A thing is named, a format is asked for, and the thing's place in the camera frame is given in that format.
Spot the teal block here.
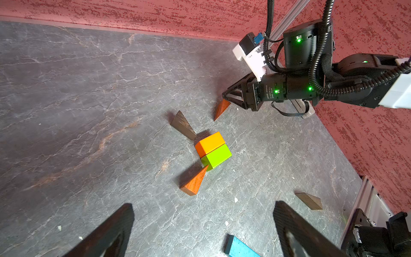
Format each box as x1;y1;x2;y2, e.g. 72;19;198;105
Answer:
224;235;260;257

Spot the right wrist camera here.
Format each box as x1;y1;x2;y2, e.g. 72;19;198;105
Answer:
232;32;267;82

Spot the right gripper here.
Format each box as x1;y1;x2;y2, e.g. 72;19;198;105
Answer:
222;72;287;111

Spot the dark brown triangular block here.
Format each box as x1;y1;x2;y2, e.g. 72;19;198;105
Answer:
171;111;197;140

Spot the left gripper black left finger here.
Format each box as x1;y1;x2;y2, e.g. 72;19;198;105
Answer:
65;203;134;257

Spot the orange triangular block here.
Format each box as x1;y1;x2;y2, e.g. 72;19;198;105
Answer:
180;166;209;196

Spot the aluminium corner post right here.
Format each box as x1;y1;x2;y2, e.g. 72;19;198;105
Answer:
270;0;310;41

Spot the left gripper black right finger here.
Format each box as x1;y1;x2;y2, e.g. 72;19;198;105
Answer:
273;201;347;257

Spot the green rectangular block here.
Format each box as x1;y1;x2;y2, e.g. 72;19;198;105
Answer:
201;144;232;171

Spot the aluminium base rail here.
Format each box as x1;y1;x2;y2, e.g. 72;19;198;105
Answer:
338;176;394;248

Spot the orange rectangular block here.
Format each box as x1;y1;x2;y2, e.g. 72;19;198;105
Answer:
195;132;225;158

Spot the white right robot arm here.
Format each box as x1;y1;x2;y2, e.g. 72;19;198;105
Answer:
222;20;411;114

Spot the red-orange triangular block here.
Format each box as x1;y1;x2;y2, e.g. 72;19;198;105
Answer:
214;99;231;121

